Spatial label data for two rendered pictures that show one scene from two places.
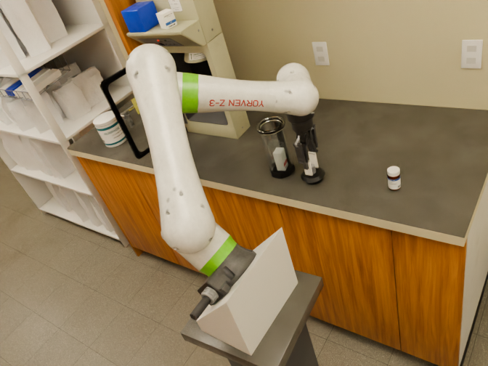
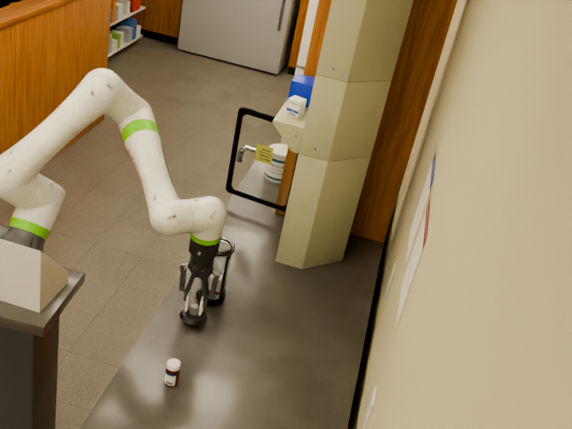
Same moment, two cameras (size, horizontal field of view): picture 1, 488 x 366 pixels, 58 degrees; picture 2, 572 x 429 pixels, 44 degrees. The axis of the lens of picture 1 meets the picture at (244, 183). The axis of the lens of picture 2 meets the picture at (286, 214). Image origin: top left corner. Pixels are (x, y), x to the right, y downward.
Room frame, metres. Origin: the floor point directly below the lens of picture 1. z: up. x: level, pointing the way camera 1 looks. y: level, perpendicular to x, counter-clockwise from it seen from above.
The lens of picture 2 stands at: (0.32, -1.85, 2.46)
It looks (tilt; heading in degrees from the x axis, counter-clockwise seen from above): 29 degrees down; 51
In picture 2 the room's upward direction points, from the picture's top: 12 degrees clockwise
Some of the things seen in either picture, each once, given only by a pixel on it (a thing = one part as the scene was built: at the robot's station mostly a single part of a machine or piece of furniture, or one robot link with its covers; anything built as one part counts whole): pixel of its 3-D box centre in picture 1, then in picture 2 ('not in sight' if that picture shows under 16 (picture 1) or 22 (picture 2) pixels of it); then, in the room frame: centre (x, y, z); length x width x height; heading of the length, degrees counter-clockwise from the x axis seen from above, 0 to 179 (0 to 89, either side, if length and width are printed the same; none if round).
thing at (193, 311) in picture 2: (312, 172); (193, 313); (1.30, -0.26, 0.97); 0.09 x 0.09 x 0.07
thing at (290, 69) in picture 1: (294, 85); (206, 218); (1.29, -0.26, 1.35); 0.13 x 0.11 x 0.14; 174
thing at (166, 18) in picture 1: (166, 19); (296, 105); (1.80, 0.08, 1.54); 0.05 x 0.05 x 0.06; 28
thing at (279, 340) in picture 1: (253, 308); (20, 291); (0.83, 0.09, 0.92); 0.32 x 0.32 x 0.04; 48
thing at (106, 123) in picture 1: (110, 128); not in sight; (2.16, 0.58, 1.01); 0.13 x 0.13 x 0.15
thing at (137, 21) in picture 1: (141, 17); (304, 90); (1.90, 0.18, 1.55); 0.10 x 0.10 x 0.09; 45
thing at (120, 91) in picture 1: (145, 106); (265, 161); (1.88, 0.31, 1.19); 0.30 x 0.01 x 0.40; 127
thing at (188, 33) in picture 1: (165, 38); (294, 122); (1.84, 0.11, 1.46); 0.32 x 0.12 x 0.10; 45
